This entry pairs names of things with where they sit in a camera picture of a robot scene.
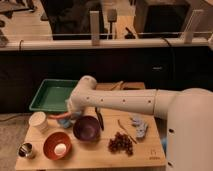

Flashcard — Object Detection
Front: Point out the black can opener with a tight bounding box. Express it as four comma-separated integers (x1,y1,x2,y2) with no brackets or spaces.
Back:
95,107,104,130

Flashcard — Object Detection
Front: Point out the white right rail post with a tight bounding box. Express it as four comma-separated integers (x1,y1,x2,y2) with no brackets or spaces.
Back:
181,9,203,44

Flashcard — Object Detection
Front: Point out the white egg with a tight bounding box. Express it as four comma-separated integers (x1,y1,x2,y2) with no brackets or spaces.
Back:
54,143,66,155

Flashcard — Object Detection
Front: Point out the purple bowl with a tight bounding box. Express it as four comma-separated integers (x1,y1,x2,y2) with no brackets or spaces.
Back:
73,115,100,142

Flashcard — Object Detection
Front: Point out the thin brown stick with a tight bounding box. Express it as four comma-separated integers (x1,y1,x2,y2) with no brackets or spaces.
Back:
117,119,137,144

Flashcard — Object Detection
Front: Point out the white cup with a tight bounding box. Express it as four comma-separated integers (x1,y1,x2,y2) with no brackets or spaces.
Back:
28,112,48,132

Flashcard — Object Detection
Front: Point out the bunch of red grapes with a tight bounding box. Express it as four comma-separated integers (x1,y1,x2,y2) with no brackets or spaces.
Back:
108,132,133,156

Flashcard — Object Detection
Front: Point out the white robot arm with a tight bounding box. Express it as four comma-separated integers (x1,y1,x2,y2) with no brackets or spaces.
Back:
67,75,213,171

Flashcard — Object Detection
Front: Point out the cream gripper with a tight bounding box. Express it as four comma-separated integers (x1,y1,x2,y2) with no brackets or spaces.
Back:
66,100,82,115

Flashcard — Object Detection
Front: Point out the red bowl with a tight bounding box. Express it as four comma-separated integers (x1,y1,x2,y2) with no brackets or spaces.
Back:
43,132,72,160

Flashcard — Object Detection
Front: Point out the white rail post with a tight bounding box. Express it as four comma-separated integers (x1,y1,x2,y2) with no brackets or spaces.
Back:
181,9,203,44
90,11,100,46

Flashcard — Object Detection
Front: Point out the small metal cup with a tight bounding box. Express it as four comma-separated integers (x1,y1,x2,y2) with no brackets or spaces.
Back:
18,143,35,159

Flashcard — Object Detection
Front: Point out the green plastic tray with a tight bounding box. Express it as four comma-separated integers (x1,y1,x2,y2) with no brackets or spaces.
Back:
29,79,78,113

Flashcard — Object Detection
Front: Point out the light blue crumpled cloth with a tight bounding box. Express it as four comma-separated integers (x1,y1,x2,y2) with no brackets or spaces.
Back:
131,116,148,139

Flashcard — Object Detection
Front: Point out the small blue cloth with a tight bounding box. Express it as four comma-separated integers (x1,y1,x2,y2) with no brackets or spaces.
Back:
57,118,73,129

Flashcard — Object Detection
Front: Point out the red sausage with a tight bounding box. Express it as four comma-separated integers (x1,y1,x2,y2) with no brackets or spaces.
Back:
48,112,71,120

